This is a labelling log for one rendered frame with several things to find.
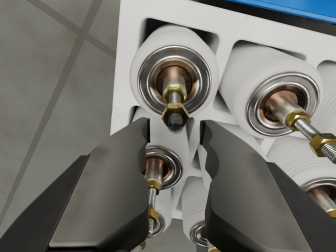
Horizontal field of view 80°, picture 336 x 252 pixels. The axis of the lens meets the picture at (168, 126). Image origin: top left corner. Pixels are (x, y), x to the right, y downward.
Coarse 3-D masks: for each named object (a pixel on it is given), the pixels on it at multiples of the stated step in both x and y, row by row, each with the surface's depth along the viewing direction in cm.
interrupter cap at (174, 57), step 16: (160, 48) 19; (176, 48) 19; (144, 64) 19; (160, 64) 20; (176, 64) 20; (192, 64) 19; (144, 80) 20; (160, 80) 21; (192, 80) 20; (208, 80) 20; (144, 96) 21; (160, 96) 21; (192, 96) 21; (160, 112) 22
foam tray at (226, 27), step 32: (128, 0) 23; (160, 0) 23; (128, 32) 25; (224, 32) 25; (256, 32) 25; (288, 32) 25; (128, 64) 27; (224, 64) 27; (128, 96) 29; (192, 128) 32; (192, 160) 38
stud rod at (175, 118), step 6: (174, 96) 16; (174, 102) 15; (180, 102) 16; (174, 114) 14; (180, 114) 14; (168, 120) 14; (174, 120) 13; (180, 120) 13; (168, 126) 13; (174, 126) 13; (180, 126) 13; (174, 132) 13
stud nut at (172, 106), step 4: (168, 104) 14; (172, 104) 14; (176, 104) 14; (180, 104) 14; (168, 108) 14; (172, 108) 14; (176, 108) 14; (180, 108) 14; (184, 108) 14; (164, 112) 14; (168, 112) 14; (172, 112) 14; (176, 112) 14; (180, 112) 14; (184, 112) 14; (164, 116) 14; (168, 116) 14; (184, 116) 14; (188, 116) 14; (164, 120) 14; (184, 120) 14; (184, 124) 14
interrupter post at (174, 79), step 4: (168, 76) 20; (172, 76) 19; (176, 76) 19; (180, 76) 20; (164, 80) 20; (168, 80) 19; (172, 80) 18; (176, 80) 18; (180, 80) 19; (164, 84) 19; (168, 84) 18; (172, 84) 18; (176, 84) 18; (180, 84) 18; (184, 84) 19; (164, 88) 18; (184, 88) 18; (164, 92) 18; (184, 92) 18
